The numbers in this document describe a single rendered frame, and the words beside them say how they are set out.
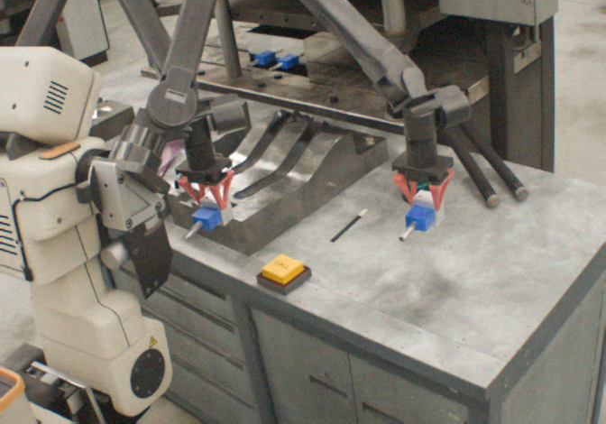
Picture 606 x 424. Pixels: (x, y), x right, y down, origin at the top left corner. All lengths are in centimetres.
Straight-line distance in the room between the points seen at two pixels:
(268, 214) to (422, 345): 49
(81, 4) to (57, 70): 471
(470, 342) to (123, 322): 63
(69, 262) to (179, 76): 38
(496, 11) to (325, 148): 62
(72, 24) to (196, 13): 466
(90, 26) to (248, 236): 451
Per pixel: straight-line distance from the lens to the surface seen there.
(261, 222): 161
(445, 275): 148
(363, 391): 159
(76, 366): 152
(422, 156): 135
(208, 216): 149
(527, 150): 283
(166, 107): 118
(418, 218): 140
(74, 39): 593
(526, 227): 162
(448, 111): 135
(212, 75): 276
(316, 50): 246
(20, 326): 311
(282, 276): 147
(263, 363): 182
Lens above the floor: 168
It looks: 29 degrees down
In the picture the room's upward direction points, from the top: 9 degrees counter-clockwise
